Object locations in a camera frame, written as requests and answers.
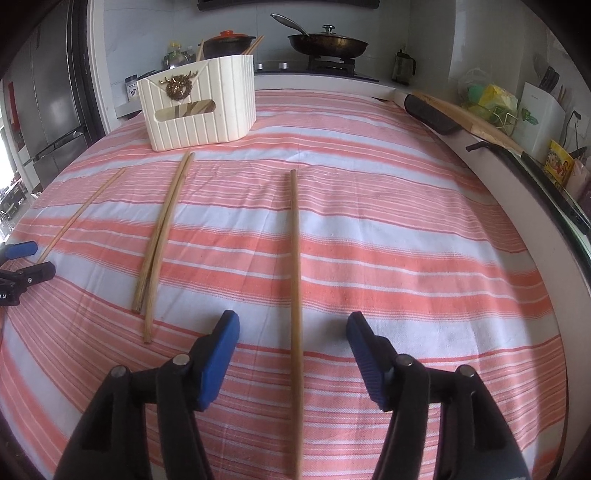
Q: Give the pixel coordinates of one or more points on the yellow green plastic bag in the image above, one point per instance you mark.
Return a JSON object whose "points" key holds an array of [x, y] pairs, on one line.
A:
{"points": [[491, 102]]}

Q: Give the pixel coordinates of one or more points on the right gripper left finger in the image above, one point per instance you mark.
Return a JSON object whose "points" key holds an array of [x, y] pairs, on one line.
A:
{"points": [[110, 439]]}

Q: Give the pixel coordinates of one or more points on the wooden cutting board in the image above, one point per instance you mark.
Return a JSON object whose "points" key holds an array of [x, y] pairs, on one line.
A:
{"points": [[471, 122]]}

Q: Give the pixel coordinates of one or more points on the condiment bottles rack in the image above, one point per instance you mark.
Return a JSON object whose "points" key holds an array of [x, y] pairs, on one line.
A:
{"points": [[175, 57]]}

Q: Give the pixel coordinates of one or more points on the cream utensil holder box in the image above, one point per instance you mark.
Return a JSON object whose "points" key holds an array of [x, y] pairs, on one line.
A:
{"points": [[227, 80]]}

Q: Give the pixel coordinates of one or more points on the pink striped tablecloth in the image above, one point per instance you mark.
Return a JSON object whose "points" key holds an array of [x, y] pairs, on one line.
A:
{"points": [[393, 225]]}

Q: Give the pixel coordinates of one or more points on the white spice jar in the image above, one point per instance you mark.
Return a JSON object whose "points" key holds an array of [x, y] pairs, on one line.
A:
{"points": [[131, 87]]}

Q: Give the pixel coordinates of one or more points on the yellow seasoning box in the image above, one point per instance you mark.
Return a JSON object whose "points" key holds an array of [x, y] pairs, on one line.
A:
{"points": [[558, 164]]}

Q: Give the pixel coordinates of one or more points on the black wok with lid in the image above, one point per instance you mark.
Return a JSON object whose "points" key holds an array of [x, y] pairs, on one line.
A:
{"points": [[324, 44]]}

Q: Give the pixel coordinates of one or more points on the wooden chopstick eight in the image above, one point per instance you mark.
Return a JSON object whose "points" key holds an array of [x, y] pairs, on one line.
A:
{"points": [[194, 108]]}

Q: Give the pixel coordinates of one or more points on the wooden chopstick six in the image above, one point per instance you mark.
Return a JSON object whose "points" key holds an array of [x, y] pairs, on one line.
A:
{"points": [[296, 333]]}

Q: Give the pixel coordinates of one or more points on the wooden chopstick five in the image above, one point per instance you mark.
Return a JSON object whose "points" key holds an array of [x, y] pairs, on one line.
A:
{"points": [[249, 50]]}

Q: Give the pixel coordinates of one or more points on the grey refrigerator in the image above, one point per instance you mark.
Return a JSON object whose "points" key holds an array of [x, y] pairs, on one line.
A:
{"points": [[49, 94]]}

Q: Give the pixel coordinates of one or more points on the wooden chopstick one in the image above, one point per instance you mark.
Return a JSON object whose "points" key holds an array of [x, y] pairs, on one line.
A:
{"points": [[200, 51]]}

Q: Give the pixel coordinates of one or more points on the black gas stove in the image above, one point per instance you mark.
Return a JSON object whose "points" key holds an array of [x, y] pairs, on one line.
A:
{"points": [[324, 66]]}

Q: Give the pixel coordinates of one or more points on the wooden chopstick two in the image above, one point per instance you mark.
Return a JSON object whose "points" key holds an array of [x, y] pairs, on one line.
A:
{"points": [[80, 210]]}

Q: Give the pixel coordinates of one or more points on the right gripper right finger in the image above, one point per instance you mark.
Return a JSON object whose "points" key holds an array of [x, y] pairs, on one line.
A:
{"points": [[475, 441]]}

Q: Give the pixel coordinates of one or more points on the dark glass kettle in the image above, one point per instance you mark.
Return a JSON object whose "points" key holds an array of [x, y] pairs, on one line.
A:
{"points": [[404, 68]]}

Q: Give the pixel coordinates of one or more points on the white knife block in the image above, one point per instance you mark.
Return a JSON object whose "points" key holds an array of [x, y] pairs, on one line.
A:
{"points": [[539, 121]]}

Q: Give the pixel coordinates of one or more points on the wooden chopstick four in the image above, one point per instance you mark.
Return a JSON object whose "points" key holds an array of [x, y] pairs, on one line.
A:
{"points": [[159, 250]]}

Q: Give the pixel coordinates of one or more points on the black pot red lid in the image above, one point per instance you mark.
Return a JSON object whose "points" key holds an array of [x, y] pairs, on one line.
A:
{"points": [[226, 43]]}

